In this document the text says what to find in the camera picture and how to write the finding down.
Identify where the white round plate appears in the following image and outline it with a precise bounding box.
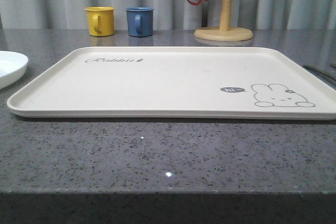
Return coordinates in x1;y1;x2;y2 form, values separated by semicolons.
0;51;28;89

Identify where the silver metal chopstick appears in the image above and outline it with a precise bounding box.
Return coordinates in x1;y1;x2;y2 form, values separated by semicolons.
303;65;335;81
306;68;335;89

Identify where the blue enamel mug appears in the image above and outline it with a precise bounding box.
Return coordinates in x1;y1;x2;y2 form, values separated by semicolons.
125;7;154;37

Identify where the wooden mug tree stand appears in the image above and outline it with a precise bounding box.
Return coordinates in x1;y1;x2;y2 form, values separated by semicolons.
194;0;253;41

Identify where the cream rabbit serving tray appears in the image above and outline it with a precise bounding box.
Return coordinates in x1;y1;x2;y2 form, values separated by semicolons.
7;47;335;120

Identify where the yellow enamel mug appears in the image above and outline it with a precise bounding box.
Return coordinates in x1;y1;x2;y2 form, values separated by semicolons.
85;7;115;37

